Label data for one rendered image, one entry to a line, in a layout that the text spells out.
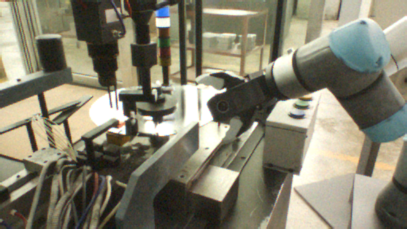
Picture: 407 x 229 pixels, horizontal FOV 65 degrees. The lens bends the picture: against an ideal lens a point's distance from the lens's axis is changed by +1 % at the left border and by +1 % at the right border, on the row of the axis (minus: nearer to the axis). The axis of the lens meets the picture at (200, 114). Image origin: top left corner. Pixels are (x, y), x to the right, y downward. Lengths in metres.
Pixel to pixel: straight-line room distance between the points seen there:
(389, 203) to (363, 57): 0.46
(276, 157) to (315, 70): 0.47
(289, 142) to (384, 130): 0.38
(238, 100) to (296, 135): 0.36
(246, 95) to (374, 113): 0.19
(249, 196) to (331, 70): 0.45
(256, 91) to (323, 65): 0.13
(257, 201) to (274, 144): 0.17
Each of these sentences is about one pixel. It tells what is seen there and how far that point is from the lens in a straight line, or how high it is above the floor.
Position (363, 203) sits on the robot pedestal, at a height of 0.75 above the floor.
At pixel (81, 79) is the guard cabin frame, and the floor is 0.77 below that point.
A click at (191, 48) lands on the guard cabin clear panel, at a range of 1.26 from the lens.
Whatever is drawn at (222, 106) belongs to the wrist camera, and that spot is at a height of 1.06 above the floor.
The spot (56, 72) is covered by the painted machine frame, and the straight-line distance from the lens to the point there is 0.84.
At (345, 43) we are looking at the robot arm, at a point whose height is 1.18.
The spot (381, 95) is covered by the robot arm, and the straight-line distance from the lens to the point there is 0.51.
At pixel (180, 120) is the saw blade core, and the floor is 0.95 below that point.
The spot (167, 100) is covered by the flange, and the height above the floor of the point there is 0.96.
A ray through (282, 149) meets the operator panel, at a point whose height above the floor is 0.82.
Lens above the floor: 1.28
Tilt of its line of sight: 25 degrees down
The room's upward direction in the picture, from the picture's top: straight up
